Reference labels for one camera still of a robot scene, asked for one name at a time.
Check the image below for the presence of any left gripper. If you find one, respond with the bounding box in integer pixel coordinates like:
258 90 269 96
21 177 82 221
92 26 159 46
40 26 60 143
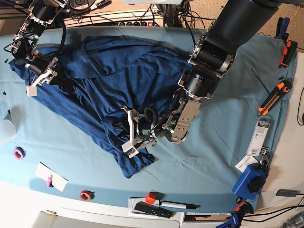
112 114 158 140

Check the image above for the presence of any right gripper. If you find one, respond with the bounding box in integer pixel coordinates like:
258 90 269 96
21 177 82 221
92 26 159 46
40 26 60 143
25 57 76 93

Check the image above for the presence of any dark blue t-shirt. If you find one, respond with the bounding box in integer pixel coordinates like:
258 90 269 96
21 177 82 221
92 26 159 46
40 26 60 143
9 35 193 179

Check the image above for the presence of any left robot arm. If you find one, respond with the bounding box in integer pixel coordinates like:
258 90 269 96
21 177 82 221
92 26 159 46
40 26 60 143
116 0 282 146

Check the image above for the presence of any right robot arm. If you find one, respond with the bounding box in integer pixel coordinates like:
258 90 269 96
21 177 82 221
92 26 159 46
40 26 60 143
3 0 76 97

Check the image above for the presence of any red cube block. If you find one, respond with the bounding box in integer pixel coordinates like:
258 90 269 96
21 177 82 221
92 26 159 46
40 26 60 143
145 192 157 205

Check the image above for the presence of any red tape roll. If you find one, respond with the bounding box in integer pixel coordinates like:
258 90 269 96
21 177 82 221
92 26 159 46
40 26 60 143
79 190 94 202

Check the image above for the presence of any black remote control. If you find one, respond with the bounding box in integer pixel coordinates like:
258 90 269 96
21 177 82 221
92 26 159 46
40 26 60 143
134 202 173 219

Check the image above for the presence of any purple tape roll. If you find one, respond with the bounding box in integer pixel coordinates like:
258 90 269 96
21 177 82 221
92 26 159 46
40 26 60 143
13 147 25 160

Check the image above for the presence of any white paper card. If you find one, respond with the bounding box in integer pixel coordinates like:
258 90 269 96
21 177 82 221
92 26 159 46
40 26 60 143
35 162 68 192

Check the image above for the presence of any small pink toy figure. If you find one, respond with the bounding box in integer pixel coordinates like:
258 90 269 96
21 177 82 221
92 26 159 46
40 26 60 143
46 175 54 188

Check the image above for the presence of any white black marker pen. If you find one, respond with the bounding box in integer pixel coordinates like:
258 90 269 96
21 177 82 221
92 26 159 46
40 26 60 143
160 201 200 209

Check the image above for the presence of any white power strip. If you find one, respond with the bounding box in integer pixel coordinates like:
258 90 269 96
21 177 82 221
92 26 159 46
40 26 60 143
64 9 164 28

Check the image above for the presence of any light blue table cloth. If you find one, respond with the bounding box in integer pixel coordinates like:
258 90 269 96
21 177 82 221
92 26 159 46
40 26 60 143
0 35 297 213

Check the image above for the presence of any white label card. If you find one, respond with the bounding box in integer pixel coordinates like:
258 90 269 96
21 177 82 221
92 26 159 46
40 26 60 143
235 155 258 173

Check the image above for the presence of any clear blister retail package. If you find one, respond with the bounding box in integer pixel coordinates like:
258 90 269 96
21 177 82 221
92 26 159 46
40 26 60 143
247 117 270 157

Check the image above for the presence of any blue box with knob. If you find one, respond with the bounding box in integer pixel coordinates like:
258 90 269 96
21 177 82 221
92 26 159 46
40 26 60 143
232 163 269 200

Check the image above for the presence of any blue black clamp bottom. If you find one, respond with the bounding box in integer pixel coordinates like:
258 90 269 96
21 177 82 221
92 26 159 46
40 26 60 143
216 201 253 228

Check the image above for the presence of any blue black clamp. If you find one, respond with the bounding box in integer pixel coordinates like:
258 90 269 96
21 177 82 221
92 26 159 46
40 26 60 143
275 17 290 42
216 201 253 228

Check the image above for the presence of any black zip tie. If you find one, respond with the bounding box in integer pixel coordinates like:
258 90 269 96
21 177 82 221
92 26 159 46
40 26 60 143
251 68 270 95

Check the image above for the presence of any orange black utility knife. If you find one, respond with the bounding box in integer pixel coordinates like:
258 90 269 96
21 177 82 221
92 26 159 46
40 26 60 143
257 80 292 117

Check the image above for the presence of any black phone device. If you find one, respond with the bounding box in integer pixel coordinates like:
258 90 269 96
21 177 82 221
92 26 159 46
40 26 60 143
276 189 298 197

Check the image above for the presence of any blue black clamp top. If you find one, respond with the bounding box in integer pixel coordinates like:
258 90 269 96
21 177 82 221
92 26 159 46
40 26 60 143
275 17 290 42

